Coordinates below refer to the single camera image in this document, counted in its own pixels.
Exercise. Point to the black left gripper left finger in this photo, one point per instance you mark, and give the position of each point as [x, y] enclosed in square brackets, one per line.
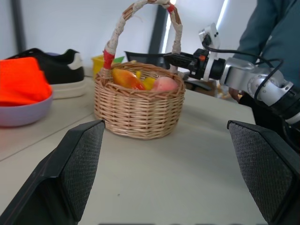
[47, 178]

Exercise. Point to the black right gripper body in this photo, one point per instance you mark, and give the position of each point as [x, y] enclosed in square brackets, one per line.
[196, 64]

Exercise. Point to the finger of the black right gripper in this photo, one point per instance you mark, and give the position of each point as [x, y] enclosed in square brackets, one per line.
[179, 57]
[181, 65]

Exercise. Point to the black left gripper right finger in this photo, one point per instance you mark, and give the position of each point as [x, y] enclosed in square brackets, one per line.
[269, 168]

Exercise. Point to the person's bare hand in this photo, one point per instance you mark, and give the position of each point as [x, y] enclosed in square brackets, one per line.
[234, 93]

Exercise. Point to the pink peach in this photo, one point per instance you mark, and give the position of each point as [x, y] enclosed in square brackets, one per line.
[164, 84]

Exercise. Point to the yellow banana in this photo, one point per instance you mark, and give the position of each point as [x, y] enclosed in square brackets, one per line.
[148, 82]

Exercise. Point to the orange yellow mango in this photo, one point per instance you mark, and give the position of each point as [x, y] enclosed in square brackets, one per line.
[127, 79]

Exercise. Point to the green triangular piece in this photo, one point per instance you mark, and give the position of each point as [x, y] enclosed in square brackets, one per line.
[118, 59]

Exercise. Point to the lilac bowl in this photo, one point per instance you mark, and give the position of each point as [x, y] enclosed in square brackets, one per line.
[23, 112]

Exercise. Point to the yellow plastic container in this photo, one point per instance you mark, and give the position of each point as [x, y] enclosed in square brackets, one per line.
[97, 64]

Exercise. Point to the person in teal jacket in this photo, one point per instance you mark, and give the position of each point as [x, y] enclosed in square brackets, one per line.
[272, 30]

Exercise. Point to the orange cloth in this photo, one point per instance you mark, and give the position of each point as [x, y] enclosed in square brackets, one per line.
[21, 79]

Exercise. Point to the black sneaker white sole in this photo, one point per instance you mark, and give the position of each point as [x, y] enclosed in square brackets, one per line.
[63, 70]

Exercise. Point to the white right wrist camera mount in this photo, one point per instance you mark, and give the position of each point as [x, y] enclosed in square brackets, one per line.
[212, 44]

